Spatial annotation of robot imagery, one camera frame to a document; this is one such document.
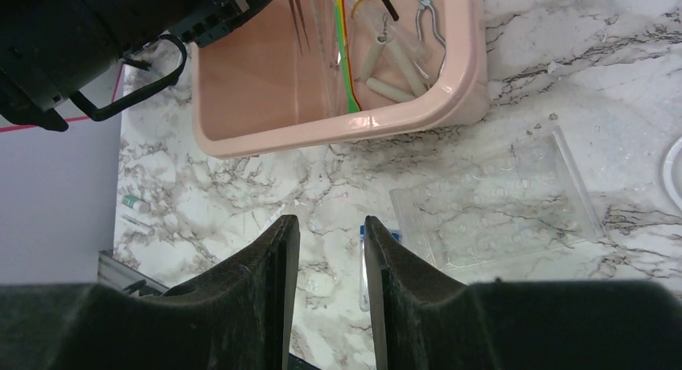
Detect small green labelled tube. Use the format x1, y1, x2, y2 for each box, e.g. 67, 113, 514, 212
121, 195, 151, 214

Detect white tubing pieces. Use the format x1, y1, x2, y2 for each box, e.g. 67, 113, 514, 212
355, 13, 430, 103

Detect clear plastic well plate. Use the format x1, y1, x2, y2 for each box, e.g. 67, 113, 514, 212
389, 126, 606, 271

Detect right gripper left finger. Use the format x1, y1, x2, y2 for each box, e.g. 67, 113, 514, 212
1, 215, 300, 369

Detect two blue capped vials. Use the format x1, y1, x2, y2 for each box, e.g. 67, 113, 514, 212
359, 225, 386, 314

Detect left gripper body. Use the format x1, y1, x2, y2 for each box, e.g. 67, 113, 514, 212
1, 0, 273, 132

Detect green red yellow stirring rods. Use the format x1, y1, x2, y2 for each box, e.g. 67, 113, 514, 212
335, 0, 361, 113

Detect white plastic lid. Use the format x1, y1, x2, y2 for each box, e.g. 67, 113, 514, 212
660, 137, 682, 212

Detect red framed whiteboard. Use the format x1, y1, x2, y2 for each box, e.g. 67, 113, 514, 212
0, 64, 126, 135

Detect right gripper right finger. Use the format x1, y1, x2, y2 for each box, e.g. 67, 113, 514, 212
364, 216, 681, 369

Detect pink plastic bin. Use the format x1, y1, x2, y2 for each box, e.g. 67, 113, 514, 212
192, 0, 490, 158

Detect bundle of clear pipettes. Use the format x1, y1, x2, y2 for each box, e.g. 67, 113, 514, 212
308, 0, 340, 117

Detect metal crucible tongs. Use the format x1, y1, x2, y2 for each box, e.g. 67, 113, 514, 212
414, 0, 446, 76

